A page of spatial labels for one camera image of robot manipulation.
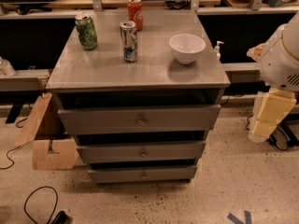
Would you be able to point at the grey drawer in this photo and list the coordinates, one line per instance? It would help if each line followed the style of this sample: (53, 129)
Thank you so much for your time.
(142, 174)
(153, 119)
(156, 151)

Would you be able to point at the green soda can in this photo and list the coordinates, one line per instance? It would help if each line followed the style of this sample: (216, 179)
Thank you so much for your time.
(86, 31)

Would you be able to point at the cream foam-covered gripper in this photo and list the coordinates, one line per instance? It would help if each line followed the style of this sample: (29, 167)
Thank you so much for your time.
(277, 65)

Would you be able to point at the wooden board leaning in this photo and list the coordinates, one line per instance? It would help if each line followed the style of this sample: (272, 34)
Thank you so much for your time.
(31, 126)

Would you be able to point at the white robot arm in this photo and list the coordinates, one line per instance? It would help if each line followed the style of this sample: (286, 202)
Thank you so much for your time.
(278, 60)

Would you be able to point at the notched wooden block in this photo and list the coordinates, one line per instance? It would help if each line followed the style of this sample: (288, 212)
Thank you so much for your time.
(54, 154)

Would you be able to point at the grey bottom drawer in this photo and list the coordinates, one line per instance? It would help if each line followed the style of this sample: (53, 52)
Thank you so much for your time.
(142, 174)

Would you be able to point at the grey top drawer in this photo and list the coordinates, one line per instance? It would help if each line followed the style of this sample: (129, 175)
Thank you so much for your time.
(153, 119)

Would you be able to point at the clear plastic object left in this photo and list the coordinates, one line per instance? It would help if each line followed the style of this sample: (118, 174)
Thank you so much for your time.
(6, 69)

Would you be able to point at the white pump bottle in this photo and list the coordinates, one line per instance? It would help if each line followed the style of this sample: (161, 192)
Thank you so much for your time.
(217, 49)

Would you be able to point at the grey middle drawer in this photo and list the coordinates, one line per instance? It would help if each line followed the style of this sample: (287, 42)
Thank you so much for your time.
(156, 151)

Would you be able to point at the white bowl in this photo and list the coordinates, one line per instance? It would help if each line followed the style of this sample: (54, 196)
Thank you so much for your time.
(186, 48)

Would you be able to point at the silver blue energy can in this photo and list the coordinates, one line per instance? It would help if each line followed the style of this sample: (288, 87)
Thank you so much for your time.
(129, 40)

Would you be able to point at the orange red soda can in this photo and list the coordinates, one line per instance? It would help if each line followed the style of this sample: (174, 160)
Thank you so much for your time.
(134, 8)

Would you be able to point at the grey drawer cabinet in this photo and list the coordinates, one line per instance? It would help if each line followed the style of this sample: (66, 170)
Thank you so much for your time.
(101, 78)

